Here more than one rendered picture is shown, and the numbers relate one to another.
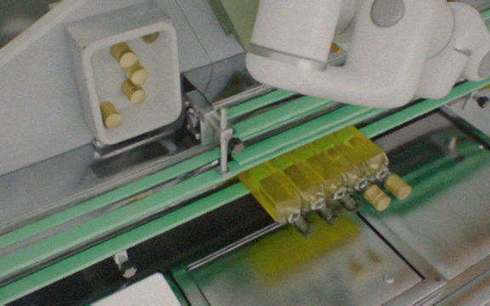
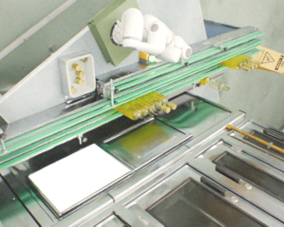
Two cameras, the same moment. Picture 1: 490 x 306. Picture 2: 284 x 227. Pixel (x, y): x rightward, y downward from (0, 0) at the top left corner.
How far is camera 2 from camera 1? 78 cm
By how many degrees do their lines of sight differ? 15
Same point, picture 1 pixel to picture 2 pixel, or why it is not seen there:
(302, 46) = (135, 35)
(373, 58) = (153, 39)
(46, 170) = (51, 109)
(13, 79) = (41, 75)
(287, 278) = (139, 140)
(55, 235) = (59, 126)
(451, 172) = (192, 108)
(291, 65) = (133, 39)
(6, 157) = (37, 106)
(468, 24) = (179, 40)
